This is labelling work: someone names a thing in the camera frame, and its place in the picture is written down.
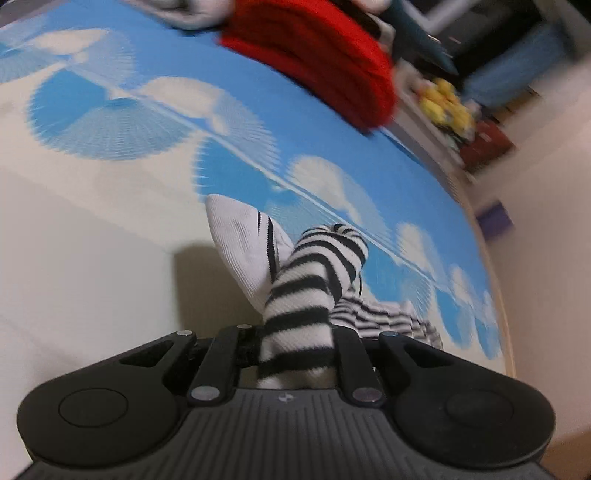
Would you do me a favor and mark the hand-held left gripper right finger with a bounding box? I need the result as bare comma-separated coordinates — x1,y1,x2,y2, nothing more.
331,329,445,408

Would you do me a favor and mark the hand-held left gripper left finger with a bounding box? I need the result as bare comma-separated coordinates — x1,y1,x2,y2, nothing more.
119,324,254,408

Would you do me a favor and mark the black white striped sock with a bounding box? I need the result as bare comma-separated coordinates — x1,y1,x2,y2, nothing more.
204,194,445,391

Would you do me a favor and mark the purple box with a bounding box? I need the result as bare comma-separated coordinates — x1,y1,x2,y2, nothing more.
477,202,514,239

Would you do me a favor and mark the blue white printed bed sheet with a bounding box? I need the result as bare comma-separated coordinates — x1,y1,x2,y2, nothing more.
0,0,509,480

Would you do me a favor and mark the white window bench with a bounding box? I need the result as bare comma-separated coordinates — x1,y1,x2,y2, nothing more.
385,55,467,176

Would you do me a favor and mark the red cushion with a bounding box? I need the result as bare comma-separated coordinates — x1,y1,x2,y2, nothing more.
458,121,516,172

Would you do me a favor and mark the yellow round plush toy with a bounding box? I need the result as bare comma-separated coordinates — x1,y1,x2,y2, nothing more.
434,105,477,136

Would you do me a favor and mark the yellow duck plush toy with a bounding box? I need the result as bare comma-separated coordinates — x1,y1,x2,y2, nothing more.
418,78,463,116

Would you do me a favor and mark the red folded blanket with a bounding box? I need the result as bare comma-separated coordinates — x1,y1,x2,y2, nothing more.
216,0,402,136

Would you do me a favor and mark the blue shark plush toy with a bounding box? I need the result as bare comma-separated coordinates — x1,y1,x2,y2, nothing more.
382,0,459,75

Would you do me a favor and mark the cream folded blanket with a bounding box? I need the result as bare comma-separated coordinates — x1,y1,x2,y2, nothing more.
124,0,234,29

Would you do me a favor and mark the blue curtain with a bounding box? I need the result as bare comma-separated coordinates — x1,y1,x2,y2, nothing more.
461,21,580,108

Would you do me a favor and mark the wooden bed frame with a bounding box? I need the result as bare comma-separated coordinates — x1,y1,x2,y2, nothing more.
450,170,519,377

